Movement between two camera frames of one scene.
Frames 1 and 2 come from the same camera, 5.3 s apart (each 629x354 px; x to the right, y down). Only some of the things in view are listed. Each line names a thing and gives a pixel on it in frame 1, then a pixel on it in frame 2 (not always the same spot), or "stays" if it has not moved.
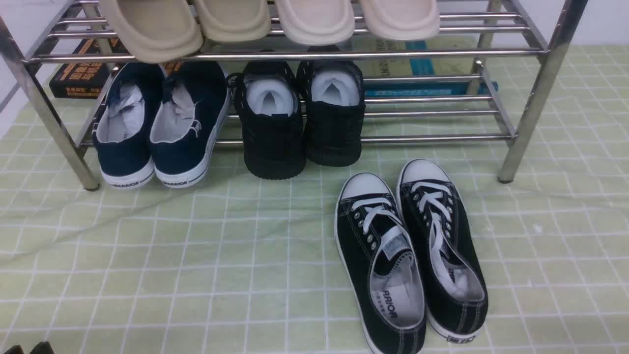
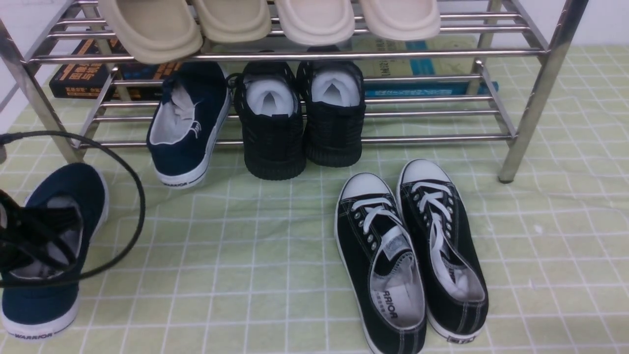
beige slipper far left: x=156 y=31 stays
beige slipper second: x=234 y=21 stays
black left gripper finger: x=42 y=347 → x=28 y=226
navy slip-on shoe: x=121 y=132 → x=42 y=310
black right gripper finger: x=15 y=349 → x=21 y=253
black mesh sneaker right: x=333 y=94 stays
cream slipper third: x=317 y=22 stays
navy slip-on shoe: x=195 y=97 stays
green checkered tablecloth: x=237 y=264 stays
